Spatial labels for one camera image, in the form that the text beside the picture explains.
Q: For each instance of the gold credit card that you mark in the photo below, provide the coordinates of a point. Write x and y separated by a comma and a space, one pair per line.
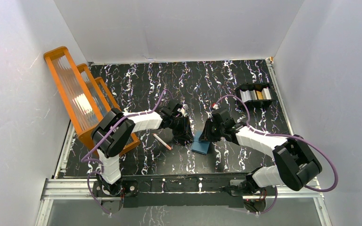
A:
259, 95

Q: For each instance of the white credit card stack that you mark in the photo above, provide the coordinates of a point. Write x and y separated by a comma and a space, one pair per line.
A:
245, 95

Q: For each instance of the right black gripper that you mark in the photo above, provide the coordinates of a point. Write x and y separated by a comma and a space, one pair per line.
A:
206, 135

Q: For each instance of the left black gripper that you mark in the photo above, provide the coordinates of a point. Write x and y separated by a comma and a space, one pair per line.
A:
183, 130

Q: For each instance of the black card box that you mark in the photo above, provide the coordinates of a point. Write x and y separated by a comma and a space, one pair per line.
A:
252, 87

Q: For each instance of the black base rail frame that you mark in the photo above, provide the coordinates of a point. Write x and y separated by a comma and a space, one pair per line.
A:
217, 189

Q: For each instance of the orange tiered organizer rack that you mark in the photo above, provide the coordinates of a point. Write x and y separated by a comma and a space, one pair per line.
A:
86, 99

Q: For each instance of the white pink pen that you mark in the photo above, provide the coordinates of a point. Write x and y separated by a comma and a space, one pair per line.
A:
160, 140

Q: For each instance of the rear white card stack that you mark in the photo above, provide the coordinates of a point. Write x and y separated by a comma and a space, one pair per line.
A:
266, 93

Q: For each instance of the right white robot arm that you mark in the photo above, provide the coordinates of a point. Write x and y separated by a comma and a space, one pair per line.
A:
294, 162

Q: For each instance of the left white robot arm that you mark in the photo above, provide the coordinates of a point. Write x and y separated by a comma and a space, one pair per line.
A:
112, 134

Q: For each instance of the blue leather card holder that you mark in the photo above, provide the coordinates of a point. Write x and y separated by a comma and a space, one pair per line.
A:
201, 147

